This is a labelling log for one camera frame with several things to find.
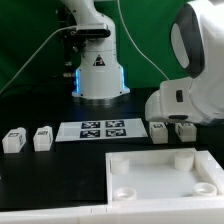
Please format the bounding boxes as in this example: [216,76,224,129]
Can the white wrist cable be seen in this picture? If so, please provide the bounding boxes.
[116,0,171,82]

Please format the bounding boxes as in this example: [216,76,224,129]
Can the grey camera on stand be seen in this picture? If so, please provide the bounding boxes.
[71,23,111,38]

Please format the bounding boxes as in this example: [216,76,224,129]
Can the white sheet with markers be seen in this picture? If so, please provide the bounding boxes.
[56,118,147,142]

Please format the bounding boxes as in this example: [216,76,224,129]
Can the white square tabletop tray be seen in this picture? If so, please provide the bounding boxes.
[105,148,224,202]

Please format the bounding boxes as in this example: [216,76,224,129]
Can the white camera cable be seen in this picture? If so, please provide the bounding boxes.
[0,25,78,96]

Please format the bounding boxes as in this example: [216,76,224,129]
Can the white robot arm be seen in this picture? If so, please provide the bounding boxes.
[60,0,224,125]

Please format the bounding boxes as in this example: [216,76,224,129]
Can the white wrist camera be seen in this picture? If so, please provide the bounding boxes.
[145,78,203,123]

